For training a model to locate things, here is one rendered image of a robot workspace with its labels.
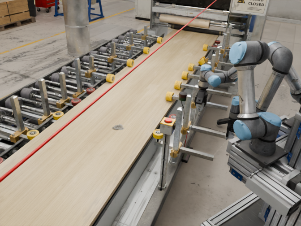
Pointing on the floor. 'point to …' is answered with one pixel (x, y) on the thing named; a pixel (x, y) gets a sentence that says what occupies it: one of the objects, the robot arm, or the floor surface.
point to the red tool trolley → (45, 4)
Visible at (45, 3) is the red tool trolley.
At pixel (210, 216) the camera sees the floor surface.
